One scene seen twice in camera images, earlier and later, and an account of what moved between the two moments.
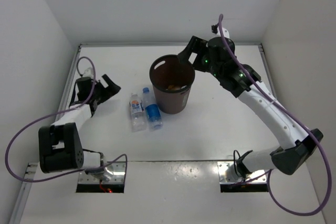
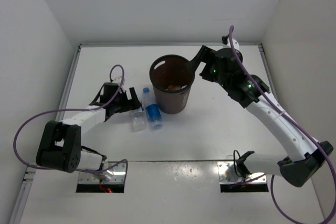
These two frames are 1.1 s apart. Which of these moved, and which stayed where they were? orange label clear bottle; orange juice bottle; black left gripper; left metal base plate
Moved: black left gripper
Stayed: orange label clear bottle; orange juice bottle; left metal base plate
